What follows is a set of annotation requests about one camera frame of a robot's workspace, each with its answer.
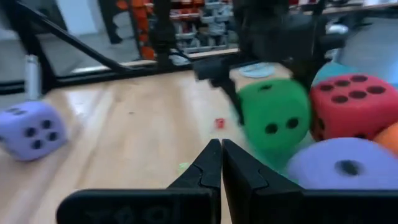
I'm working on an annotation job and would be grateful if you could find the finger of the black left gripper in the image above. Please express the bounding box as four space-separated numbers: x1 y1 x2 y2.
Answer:
192 57 246 125
289 32 349 93

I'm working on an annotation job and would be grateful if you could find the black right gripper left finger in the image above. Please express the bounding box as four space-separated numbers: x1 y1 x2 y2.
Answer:
57 139 222 224

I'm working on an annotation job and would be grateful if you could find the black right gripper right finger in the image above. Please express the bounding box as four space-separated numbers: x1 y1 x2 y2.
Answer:
222 139 398 224

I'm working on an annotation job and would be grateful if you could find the green foam die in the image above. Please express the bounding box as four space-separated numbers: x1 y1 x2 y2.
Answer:
236 77 312 158

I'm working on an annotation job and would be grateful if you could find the red foam die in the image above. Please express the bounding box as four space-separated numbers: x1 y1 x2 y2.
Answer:
308 73 398 142

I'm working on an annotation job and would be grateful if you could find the purple foam die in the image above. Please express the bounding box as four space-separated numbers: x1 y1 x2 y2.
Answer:
0 100 69 162
286 137 398 191

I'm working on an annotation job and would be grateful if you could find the orange foam die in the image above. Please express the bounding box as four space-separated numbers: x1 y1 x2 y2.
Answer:
372 121 398 156

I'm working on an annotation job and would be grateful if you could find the storage shelf with bins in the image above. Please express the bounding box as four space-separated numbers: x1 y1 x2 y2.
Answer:
169 0 240 55

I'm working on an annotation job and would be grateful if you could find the orange machine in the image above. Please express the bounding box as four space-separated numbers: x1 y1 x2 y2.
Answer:
117 0 157 62

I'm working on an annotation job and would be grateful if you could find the person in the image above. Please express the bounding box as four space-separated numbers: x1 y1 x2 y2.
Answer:
98 0 126 45

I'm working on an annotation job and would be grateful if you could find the black aluminium table frame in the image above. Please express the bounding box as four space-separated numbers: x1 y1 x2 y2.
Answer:
0 0 243 97

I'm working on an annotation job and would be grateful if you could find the white cylindrical post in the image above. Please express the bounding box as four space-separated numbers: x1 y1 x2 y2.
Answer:
24 54 44 102

